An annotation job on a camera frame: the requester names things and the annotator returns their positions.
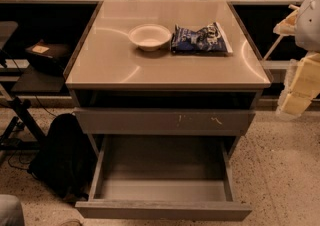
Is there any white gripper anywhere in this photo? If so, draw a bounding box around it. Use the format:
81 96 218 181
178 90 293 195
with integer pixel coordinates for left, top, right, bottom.
276 52 320 117

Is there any grey drawer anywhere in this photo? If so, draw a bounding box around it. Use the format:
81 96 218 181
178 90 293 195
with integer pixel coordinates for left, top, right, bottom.
76 135 251 221
74 108 255 136

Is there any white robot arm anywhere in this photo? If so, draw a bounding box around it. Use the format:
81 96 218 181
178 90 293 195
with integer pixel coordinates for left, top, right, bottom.
273 0 320 120

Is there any grey drawer cabinet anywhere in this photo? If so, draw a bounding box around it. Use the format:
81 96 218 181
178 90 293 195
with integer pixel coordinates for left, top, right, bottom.
63 0 274 158

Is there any blue chip bag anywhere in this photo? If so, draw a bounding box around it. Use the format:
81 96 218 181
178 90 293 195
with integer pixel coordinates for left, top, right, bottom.
170 22 233 54

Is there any white bowl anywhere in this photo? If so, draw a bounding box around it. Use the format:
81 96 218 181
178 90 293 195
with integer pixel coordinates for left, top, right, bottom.
128 24 171 52

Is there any black backpack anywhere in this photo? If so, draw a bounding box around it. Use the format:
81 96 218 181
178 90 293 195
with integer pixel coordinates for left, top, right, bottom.
27 113 97 202

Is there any black box with label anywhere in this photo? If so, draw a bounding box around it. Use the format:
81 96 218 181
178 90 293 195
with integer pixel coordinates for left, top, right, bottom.
25 40 72 76

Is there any black shelf board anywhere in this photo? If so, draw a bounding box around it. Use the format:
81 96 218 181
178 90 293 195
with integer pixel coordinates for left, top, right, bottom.
11 66 68 95

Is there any black stand frame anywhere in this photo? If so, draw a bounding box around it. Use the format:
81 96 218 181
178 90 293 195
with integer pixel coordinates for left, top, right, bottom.
0 85 45 151

